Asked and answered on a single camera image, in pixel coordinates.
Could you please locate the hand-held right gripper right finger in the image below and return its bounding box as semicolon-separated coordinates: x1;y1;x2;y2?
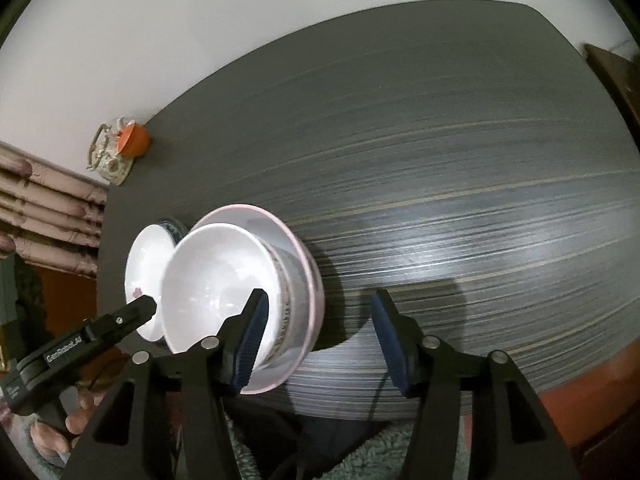
371;288;571;480

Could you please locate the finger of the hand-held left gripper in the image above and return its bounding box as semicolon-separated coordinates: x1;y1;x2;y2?
82;294;157;348

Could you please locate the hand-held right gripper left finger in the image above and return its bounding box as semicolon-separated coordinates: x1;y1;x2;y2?
60;288;273;480

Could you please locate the white plate with pink flowers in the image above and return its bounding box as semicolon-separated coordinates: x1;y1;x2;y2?
124;223;177;343

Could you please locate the white bowl with blue print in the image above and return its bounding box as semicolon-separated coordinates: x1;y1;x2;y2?
260;240;307;368

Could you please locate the plain white bowl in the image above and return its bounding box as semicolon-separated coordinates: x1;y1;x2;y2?
161;224;283;361

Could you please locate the large blue floral plate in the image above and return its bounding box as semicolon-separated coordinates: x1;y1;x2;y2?
155;217;190;251

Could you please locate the pink bowl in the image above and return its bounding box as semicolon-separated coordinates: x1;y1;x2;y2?
190;203;326;395

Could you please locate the person's left hand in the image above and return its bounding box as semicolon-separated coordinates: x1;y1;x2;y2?
0;385;108;466

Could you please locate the dark green object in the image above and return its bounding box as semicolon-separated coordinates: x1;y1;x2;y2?
0;252;46;361

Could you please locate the green fleece clothing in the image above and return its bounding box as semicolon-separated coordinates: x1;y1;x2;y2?
220;400;481;480

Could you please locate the patterned beige curtain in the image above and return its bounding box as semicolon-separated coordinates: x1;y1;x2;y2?
0;142;108;278

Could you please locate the floral ceramic teapot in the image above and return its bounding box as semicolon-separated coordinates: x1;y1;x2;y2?
89;119;136;185

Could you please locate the brown wooden furniture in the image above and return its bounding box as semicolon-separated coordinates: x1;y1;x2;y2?
585;44;640;151

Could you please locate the black cable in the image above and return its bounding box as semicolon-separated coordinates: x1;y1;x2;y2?
365;372;388;423

